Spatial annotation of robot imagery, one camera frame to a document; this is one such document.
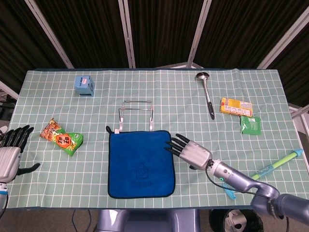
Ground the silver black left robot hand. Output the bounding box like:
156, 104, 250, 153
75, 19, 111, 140
0, 125, 41, 183

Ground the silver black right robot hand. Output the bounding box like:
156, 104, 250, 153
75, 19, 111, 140
164, 133, 213, 171

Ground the blue towel with black trim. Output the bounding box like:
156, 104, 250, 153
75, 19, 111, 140
105, 125, 176, 199

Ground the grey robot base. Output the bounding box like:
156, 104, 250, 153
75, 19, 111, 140
96, 209, 201, 232

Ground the green orange snack bag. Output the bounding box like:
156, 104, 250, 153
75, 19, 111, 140
40, 117, 84, 157

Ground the yellow flat food box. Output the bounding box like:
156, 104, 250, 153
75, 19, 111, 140
219, 97, 254, 117

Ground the green sachet packet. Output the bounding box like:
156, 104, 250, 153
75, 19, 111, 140
239, 116, 262, 135

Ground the green checkered tablecloth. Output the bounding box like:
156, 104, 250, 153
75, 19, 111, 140
0, 69, 309, 210

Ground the black waste bin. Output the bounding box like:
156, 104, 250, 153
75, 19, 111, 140
209, 209, 266, 232

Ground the green and cyan water squirter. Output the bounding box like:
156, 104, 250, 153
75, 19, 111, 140
222, 148, 304, 200

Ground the small light blue box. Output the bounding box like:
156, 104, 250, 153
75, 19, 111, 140
73, 75, 95, 98

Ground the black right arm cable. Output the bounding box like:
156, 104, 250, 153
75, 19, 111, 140
205, 168, 266, 197

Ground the small metal wire rack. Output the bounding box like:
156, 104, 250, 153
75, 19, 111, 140
117, 100, 155, 134

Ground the white partition frame post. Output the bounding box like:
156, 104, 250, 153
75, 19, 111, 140
117, 0, 136, 68
25, 0, 74, 69
288, 103, 309, 141
257, 9, 309, 70
187, 0, 212, 67
0, 81, 19, 100

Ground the steel ladle with black handle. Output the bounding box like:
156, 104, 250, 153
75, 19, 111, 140
195, 72, 216, 120

